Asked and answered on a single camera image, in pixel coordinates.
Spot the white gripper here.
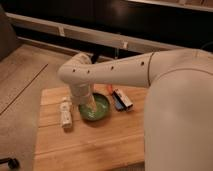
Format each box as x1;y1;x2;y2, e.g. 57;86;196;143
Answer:
69;84;97;112

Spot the green ceramic bowl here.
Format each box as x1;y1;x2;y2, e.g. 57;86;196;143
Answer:
78;93;110;121

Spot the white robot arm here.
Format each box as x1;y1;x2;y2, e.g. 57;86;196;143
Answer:
58;48;213;171

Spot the white plastic bottle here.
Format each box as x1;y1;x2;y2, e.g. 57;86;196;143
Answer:
60;97;72;128

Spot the dark table leg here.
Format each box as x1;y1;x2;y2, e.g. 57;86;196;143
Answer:
91;54;100;64

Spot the wooden table board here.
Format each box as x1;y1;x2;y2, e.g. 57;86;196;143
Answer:
33;87;147;171

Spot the black chair caster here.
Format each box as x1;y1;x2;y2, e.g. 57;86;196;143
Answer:
0;158;20;169

